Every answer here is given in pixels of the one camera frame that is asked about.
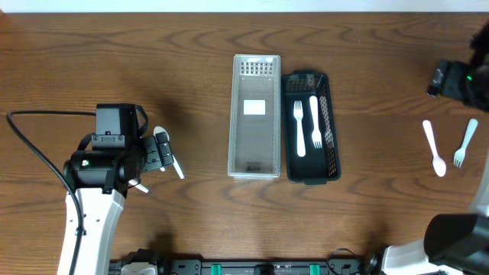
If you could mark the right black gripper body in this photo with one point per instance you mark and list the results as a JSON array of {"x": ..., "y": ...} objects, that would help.
[{"x": 469, "y": 85}]

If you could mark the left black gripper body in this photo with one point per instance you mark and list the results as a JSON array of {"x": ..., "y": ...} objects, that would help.
[{"x": 163, "y": 149}]

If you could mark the white plastic fork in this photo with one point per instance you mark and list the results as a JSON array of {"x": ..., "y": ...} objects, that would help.
[
  {"x": 316, "y": 134},
  {"x": 459, "y": 155},
  {"x": 298, "y": 115}
]

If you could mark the white plastic spoon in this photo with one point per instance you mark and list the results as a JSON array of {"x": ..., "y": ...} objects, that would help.
[
  {"x": 175, "y": 163},
  {"x": 438, "y": 163},
  {"x": 135, "y": 183}
]

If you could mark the black plastic basket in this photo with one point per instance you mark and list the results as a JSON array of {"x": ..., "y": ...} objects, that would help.
[{"x": 319, "y": 165}]

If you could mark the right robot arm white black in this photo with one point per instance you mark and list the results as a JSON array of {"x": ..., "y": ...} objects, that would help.
[{"x": 453, "y": 243}]

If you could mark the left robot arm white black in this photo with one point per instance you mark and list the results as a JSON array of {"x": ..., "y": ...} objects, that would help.
[{"x": 99, "y": 180}]

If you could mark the clear plastic basket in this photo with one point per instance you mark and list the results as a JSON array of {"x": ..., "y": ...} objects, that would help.
[{"x": 254, "y": 134}]

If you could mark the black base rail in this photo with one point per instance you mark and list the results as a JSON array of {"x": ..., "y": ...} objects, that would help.
[{"x": 145, "y": 261}]

